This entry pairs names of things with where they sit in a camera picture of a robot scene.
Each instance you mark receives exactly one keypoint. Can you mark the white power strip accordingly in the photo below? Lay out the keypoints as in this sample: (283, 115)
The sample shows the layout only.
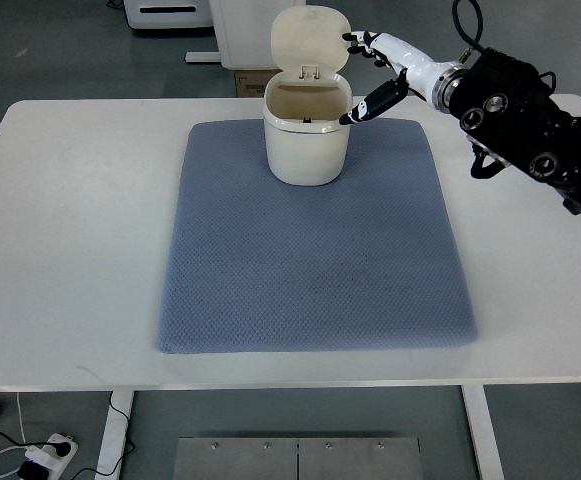
(55, 454)

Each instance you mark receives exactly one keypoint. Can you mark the white appliance with slot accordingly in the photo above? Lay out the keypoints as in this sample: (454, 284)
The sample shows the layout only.
(167, 14)

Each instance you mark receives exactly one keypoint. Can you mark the white table leg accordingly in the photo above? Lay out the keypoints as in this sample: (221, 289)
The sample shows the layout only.
(482, 433)
(115, 444)

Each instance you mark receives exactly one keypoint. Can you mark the blue textured cloth mat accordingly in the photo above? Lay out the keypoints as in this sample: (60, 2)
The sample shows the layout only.
(365, 262)

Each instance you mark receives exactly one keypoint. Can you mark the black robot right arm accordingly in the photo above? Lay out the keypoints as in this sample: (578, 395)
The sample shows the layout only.
(505, 108)

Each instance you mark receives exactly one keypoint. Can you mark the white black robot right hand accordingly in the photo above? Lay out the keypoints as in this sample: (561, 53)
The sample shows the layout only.
(432, 80)

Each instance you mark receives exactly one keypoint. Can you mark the white table leg left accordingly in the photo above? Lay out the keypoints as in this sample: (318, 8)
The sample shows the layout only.
(115, 444)

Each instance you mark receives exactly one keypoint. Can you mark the white trash bin open lid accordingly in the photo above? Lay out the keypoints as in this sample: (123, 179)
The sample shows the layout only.
(305, 144)

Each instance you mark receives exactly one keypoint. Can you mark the white table leg right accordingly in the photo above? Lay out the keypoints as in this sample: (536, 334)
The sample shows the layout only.
(482, 433)

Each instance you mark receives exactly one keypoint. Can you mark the cardboard box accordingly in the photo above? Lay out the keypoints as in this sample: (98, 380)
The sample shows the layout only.
(252, 83)

